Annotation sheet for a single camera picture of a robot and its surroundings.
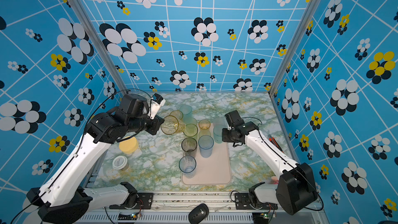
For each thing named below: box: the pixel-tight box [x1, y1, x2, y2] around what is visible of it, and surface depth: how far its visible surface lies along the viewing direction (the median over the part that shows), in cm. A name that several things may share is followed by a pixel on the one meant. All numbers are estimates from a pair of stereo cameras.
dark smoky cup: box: [181, 136, 198, 158], surface depth 82 cm
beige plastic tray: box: [181, 142, 232, 186], surface depth 83 cm
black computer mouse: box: [188, 203, 210, 224], surface depth 70 cm
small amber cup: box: [198, 119, 211, 132], surface depth 98 cm
